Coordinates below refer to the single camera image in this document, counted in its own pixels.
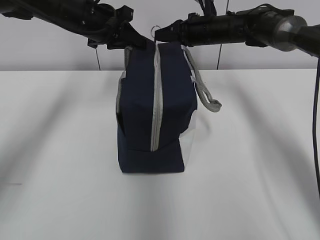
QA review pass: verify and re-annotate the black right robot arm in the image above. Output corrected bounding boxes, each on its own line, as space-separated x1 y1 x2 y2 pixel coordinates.
154 3 320 58

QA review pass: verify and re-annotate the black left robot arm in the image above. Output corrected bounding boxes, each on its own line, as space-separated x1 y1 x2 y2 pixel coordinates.
0 0 147 50

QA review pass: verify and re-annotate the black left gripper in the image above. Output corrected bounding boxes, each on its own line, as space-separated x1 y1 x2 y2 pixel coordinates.
87 5 147 50

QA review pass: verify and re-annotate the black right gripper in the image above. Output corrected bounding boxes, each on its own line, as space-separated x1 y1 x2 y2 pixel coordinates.
154 13 228 47

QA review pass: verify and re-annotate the navy insulated lunch bag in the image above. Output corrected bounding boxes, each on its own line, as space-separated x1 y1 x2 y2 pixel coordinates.
116 39 222 174

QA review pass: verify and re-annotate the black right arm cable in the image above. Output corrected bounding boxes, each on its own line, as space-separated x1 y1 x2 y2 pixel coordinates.
193 0 320 240

